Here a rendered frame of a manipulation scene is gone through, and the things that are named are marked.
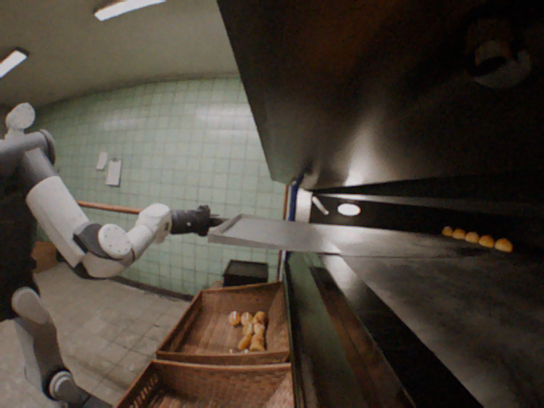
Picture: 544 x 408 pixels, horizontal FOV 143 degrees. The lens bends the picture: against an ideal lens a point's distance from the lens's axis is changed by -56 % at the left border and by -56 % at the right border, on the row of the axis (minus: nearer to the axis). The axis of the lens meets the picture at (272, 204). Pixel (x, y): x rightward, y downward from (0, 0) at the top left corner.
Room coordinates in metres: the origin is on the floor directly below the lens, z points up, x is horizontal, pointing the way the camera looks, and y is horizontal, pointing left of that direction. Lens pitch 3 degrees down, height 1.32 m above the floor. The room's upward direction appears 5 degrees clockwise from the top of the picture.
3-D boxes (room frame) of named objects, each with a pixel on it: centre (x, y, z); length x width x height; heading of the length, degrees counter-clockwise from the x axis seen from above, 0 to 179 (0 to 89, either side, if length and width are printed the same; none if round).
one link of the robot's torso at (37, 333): (0.26, 0.74, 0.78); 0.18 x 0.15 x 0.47; 90
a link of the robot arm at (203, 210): (0.70, 0.28, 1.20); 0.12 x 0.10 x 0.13; 145
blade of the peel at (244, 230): (0.78, -0.02, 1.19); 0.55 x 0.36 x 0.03; 0
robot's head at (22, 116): (0.28, 0.73, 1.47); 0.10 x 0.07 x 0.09; 82
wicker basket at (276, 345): (0.78, 0.13, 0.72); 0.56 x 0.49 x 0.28; 0
